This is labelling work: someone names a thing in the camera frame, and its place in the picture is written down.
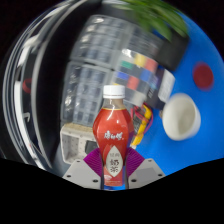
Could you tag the flat round red coaster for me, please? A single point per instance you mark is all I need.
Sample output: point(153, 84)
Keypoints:
point(203, 76)

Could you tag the grey small-parts drawer cabinet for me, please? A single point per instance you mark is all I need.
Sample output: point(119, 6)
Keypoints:
point(100, 40)
point(143, 41)
point(83, 93)

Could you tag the black speaker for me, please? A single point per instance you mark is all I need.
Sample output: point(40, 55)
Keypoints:
point(90, 146)

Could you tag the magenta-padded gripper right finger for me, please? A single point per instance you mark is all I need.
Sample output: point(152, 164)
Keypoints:
point(146, 173)

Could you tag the plain black box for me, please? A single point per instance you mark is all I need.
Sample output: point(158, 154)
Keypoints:
point(175, 53)

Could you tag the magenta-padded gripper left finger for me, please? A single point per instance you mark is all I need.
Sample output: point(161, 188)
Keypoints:
point(81, 173)

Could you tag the green potted plant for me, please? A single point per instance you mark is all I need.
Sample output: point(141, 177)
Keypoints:
point(153, 15)

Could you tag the red drink bottle white cap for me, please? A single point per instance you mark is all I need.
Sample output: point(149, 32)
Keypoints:
point(112, 133)

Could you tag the black box with white label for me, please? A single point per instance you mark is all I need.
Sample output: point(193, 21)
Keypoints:
point(163, 86)

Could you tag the white ceramic mug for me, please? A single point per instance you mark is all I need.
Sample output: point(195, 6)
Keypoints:
point(180, 116)

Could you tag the clear organizer with colourful parts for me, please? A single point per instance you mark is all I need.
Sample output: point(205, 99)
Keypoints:
point(136, 73)

